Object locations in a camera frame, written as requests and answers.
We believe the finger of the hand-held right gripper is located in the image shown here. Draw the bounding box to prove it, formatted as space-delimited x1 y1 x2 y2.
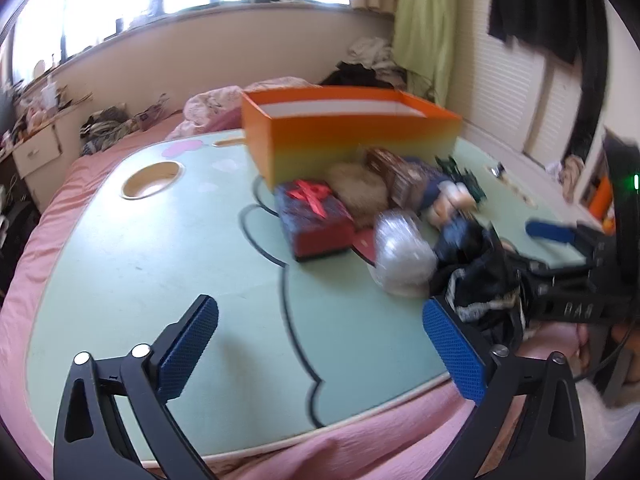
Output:
525 219 611 266
500 247 556 291

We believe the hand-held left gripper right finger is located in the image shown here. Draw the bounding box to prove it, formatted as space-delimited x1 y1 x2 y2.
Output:
421 296 587 480

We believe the pink patterned blanket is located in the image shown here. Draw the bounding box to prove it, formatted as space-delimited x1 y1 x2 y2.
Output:
182 76 321 128

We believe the person's right hand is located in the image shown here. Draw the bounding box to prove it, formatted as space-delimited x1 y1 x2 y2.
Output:
613 321 640 358

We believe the black clothes pile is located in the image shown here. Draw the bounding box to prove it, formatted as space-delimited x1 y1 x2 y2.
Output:
320 61 408 88

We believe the green toy car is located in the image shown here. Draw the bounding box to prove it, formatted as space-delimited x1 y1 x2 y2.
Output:
435 155 487 201

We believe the white louvered closet door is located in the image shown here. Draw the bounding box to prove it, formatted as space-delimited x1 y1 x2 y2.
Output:
460 30 591 161

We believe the striped clothes pile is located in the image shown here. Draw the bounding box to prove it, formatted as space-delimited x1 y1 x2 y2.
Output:
80 107 143 153

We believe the black cloth pouch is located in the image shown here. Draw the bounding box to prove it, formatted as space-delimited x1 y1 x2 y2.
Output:
430 217 526 341

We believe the dark brown packet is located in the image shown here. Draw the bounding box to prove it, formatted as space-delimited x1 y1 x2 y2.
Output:
364 147 426 208

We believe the white clothes pile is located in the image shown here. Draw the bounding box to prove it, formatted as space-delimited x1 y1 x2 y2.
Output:
348 36 396 68

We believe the black hanging garment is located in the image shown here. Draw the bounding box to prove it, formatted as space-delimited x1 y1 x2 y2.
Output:
487 0 608 66

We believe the light green hanging garment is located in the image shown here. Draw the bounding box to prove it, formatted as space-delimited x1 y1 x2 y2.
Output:
392 0 458 106

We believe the white drawer cabinet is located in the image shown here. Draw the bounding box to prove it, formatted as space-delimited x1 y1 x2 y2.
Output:
11 122 63 193

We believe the orange bottle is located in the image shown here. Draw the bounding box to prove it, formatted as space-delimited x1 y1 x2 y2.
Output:
590 175 615 233

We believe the bubble wrap bundle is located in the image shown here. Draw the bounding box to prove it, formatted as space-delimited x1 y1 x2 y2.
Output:
370 210 438 297

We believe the orange cardboard box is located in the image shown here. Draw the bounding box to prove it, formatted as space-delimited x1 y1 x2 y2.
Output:
241 86 463 192

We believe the green cartoon print desktop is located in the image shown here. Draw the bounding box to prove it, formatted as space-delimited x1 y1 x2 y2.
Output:
25 127 591 463

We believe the blue gift box red ribbon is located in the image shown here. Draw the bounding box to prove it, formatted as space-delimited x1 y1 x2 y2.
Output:
274 178 357 264

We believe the beige fluffy pompom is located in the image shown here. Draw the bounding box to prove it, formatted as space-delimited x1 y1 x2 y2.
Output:
325 161 390 221

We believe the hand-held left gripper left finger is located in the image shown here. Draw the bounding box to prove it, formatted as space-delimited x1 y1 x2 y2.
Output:
52 294 220 480

